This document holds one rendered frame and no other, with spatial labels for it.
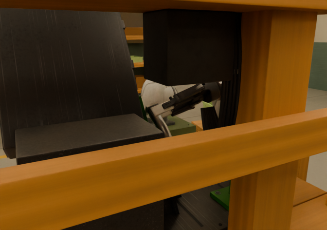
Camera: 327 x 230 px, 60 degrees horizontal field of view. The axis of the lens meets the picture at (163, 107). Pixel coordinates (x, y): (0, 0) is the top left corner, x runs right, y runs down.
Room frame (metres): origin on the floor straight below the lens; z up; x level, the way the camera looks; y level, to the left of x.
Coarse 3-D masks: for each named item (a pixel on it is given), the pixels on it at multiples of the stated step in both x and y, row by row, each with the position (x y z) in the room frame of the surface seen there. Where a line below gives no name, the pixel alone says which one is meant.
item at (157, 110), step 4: (168, 100) 0.86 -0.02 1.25; (160, 104) 0.84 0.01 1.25; (152, 108) 0.83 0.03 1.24; (156, 108) 0.83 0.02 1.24; (160, 108) 0.83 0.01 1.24; (168, 108) 0.83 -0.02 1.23; (172, 108) 0.84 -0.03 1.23; (152, 112) 0.82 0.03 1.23; (156, 112) 0.82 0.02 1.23; (160, 112) 0.82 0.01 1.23; (164, 112) 0.83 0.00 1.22
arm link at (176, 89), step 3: (192, 84) 1.62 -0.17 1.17; (195, 84) 1.63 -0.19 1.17; (174, 87) 1.65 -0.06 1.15; (177, 87) 1.63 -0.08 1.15; (180, 87) 1.62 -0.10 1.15; (183, 87) 1.61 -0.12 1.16; (186, 87) 1.61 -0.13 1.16; (189, 87) 1.61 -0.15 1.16; (174, 90) 1.63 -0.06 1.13; (177, 90) 1.63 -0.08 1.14; (180, 90) 1.62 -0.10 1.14; (174, 93) 1.62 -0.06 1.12
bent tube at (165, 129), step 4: (152, 104) 0.83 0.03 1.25; (156, 104) 0.84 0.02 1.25; (148, 108) 0.83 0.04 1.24; (148, 112) 0.83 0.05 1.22; (152, 116) 0.82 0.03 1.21; (156, 116) 0.82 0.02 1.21; (160, 116) 0.82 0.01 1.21; (156, 120) 0.81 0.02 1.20; (160, 120) 0.81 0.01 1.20; (156, 124) 0.81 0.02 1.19; (160, 124) 0.80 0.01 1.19; (164, 124) 0.80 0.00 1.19; (160, 128) 0.80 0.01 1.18; (164, 128) 0.79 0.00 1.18; (164, 132) 0.79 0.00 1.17; (168, 132) 0.79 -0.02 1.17; (164, 136) 0.79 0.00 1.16; (168, 136) 0.79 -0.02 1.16
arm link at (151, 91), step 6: (144, 84) 1.62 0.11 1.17; (150, 84) 1.59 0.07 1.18; (156, 84) 1.58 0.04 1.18; (144, 90) 1.59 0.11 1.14; (150, 90) 1.57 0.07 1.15; (156, 90) 1.57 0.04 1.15; (162, 90) 1.58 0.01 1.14; (168, 90) 1.61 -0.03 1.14; (144, 96) 1.58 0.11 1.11; (150, 96) 1.57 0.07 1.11; (156, 96) 1.56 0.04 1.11; (162, 96) 1.58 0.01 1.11; (168, 96) 1.60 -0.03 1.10; (144, 102) 1.58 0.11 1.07; (150, 102) 1.56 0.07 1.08; (162, 102) 1.58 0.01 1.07
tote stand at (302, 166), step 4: (200, 120) 2.15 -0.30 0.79; (196, 124) 2.05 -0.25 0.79; (200, 124) 2.05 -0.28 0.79; (196, 128) 2.05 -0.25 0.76; (200, 128) 1.97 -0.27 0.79; (300, 160) 1.63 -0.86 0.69; (304, 160) 1.64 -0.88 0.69; (308, 160) 1.65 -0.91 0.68; (300, 164) 1.63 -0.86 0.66; (304, 164) 1.64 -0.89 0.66; (308, 164) 1.65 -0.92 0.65; (300, 168) 1.63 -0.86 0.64; (304, 168) 1.64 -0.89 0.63; (300, 172) 1.63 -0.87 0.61; (304, 172) 1.64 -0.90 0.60; (300, 176) 1.63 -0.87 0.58; (304, 176) 1.64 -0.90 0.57; (304, 180) 1.64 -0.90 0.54
